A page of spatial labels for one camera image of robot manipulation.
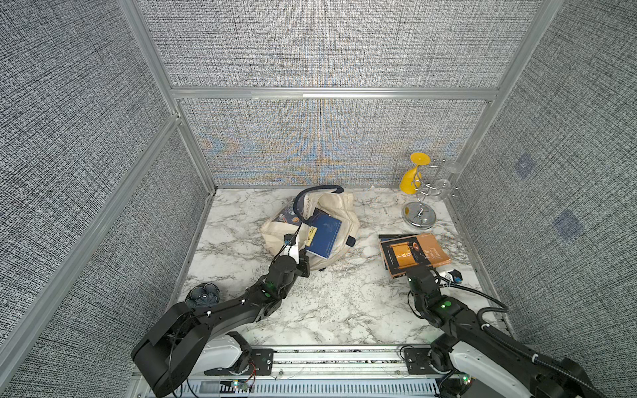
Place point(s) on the cream canvas tote bag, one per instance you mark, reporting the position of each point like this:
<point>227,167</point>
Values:
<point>294,218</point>

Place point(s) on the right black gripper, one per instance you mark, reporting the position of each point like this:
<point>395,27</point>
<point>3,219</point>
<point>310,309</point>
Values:
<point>416,267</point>

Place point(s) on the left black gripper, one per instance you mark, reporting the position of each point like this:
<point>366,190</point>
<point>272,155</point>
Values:
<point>302,264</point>

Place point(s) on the blue book stack in bag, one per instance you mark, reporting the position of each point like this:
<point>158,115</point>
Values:
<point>323,233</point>

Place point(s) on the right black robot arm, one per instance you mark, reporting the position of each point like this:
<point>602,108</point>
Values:
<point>471,345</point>

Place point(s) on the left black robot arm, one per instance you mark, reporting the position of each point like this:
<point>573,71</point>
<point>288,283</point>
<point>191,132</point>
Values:
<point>168,352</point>

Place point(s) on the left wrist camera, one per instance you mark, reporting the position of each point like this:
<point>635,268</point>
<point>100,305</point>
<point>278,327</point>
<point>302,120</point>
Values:
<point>291,247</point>

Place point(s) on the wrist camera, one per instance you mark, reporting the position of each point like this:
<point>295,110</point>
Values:
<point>454,276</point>
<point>291,247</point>

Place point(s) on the yellow wine glass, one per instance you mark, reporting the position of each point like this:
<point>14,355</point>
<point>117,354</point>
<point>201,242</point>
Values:
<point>411,180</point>

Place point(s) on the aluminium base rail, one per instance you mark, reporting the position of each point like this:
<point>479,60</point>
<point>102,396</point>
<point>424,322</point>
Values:
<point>227,370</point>

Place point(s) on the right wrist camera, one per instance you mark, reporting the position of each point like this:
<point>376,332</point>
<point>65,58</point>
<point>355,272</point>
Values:
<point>454,276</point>

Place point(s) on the clear wine glass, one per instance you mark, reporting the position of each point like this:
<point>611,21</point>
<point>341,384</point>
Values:
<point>442,185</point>

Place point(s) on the dark round cup cluster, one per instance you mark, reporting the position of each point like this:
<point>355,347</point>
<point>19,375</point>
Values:
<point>203,296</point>

